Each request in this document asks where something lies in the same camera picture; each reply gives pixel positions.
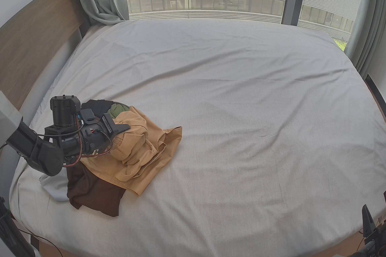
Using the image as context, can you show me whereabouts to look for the tan shorts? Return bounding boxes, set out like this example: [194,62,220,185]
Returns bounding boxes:
[81,107,183,197]

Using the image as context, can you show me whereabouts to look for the black cable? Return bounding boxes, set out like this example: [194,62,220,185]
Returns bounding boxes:
[18,229,62,253]

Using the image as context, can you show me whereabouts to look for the black garment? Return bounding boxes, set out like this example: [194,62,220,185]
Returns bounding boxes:
[81,99,114,118]

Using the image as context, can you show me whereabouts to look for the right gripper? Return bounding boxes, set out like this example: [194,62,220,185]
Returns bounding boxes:
[363,190,386,253]

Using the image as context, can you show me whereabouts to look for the bed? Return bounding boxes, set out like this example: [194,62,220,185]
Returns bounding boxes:
[0,0,386,257]

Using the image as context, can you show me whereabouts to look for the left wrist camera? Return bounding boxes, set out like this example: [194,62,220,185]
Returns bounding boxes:
[79,109,96,125]

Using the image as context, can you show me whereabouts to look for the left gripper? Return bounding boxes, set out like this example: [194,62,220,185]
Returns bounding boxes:
[79,113,131,158]

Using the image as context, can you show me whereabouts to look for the green garment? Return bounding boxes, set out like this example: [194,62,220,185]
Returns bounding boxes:
[109,103,131,120]

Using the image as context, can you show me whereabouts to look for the pale grey garment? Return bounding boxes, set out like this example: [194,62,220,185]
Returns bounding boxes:
[39,170,69,203]

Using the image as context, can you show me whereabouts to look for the brown garment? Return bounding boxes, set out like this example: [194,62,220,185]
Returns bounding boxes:
[66,164,126,218]

